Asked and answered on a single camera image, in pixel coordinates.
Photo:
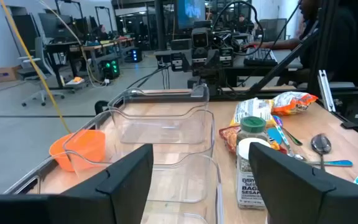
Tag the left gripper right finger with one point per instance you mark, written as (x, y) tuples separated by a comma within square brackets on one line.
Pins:
[(300, 199)]

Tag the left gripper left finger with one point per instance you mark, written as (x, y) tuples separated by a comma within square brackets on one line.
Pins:
[(113, 199)]

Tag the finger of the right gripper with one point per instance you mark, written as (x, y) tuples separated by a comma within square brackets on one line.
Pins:
[(177, 62), (226, 57)]

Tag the white lid seasoning jar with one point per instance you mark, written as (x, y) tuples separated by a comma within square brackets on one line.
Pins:
[(245, 183)]

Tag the white yellow ramen packet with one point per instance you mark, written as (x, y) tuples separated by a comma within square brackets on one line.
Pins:
[(252, 109)]

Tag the dark grey metal spoon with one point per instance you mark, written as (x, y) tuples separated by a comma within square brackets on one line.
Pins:
[(321, 144)]

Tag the green lid spice jar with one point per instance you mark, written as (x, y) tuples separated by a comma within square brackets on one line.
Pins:
[(253, 124)]

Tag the red ramen packet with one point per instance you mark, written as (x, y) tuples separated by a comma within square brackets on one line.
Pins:
[(228, 138)]

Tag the orange ramen packet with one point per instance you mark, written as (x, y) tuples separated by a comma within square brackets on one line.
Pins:
[(297, 104)]

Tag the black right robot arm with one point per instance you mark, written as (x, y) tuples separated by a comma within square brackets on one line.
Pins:
[(208, 79)]

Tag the person's hand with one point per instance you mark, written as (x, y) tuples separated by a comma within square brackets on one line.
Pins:
[(250, 46)]

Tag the black computer keyboard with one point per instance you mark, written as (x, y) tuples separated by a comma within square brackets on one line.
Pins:
[(259, 57)]

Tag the person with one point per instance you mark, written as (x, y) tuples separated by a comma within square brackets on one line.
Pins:
[(242, 22), (102, 31), (350, 37)]

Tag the computer tower blue lights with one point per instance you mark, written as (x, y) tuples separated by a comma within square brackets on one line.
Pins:
[(135, 55)]

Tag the blue computer monitor screen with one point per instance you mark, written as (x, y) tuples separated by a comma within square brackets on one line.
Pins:
[(190, 12)]

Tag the clear plastic bin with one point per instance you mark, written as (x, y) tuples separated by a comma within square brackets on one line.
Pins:
[(182, 152), (185, 186), (162, 119)]

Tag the orange plastic bowl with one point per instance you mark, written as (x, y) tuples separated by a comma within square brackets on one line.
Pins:
[(79, 149)]

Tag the grey side desk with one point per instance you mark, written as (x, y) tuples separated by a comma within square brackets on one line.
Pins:
[(287, 60)]

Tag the computer tower green lights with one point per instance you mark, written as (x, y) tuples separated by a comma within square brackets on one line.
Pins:
[(110, 69)]

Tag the wooden top desk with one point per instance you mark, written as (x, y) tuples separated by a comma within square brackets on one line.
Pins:
[(104, 44)]

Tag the black standing desk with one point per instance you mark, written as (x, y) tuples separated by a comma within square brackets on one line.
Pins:
[(57, 46)]

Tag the black monitor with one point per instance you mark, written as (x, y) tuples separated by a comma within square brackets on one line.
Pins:
[(54, 28)]

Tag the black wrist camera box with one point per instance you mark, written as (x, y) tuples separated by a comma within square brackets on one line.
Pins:
[(200, 38)]

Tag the black aluminium rig frame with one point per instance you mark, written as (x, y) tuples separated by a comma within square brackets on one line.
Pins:
[(323, 46)]

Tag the silver aluminium bracket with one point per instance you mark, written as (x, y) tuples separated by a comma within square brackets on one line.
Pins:
[(325, 90)]

